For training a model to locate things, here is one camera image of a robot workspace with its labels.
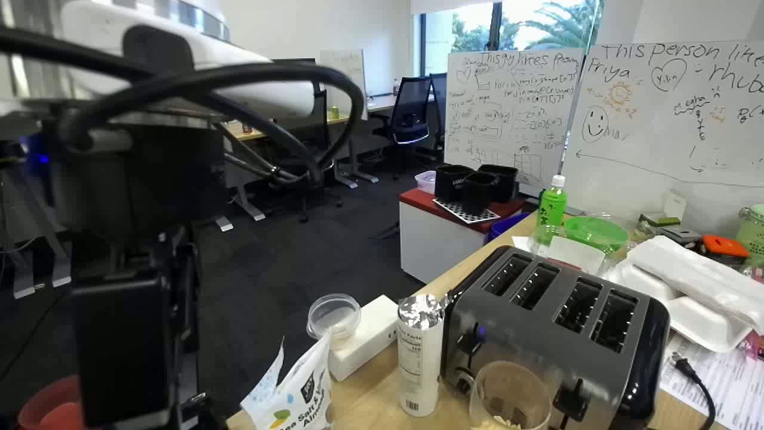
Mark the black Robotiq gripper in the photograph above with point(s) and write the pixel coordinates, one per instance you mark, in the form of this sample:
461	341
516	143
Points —
151	187

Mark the clear plastic bowl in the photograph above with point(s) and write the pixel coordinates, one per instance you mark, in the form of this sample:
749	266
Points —
332	315

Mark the green plastic bowl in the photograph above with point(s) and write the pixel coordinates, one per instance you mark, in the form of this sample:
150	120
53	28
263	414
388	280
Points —
595	236

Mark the white printed snack bag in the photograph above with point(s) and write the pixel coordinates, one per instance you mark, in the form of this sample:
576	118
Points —
300	396

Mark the white power strip box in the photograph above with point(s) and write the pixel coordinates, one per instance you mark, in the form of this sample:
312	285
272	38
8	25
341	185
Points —
371	336

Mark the white cabinet with red top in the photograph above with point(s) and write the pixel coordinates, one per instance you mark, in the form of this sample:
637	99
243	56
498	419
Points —
434	243

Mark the small clear plastic container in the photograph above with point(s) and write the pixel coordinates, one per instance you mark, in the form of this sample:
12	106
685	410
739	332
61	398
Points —
425	183

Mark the black plant pot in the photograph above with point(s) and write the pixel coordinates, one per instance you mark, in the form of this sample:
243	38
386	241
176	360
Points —
449	183
503	183
480	193

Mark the metal mesh tray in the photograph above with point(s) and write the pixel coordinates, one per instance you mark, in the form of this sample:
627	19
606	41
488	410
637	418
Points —
468	213

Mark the black mesh office chair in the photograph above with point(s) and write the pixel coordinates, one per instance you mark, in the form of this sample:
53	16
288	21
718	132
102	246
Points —
406	111

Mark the peanuts pile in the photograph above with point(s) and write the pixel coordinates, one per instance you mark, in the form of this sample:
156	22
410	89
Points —
503	421

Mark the black silver four-slot toaster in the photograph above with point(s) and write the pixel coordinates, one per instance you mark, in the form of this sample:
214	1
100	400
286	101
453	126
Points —
557	336

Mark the whiteboard with dense writing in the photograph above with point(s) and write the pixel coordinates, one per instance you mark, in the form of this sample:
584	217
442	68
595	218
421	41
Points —
510	120

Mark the green drink bottle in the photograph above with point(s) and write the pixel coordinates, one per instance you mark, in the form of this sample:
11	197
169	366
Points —
550	211

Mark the white paper sheet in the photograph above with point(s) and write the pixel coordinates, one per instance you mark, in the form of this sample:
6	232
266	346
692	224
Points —
570	255

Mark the small green white box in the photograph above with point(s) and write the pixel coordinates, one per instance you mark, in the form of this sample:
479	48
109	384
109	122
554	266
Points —
659	224

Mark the white styrofoam container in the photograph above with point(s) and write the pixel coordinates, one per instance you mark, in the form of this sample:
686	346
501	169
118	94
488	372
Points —
694	287

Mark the whiteboard with smiley drawing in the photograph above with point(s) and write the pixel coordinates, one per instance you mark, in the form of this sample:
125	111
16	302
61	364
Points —
676	134

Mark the small orange object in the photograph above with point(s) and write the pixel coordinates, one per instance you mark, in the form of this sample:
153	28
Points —
723	246

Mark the printed paper sheets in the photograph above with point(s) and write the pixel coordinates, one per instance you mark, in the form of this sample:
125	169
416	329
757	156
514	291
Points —
729	384

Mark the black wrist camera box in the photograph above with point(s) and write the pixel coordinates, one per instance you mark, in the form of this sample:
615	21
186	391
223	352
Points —
120	349

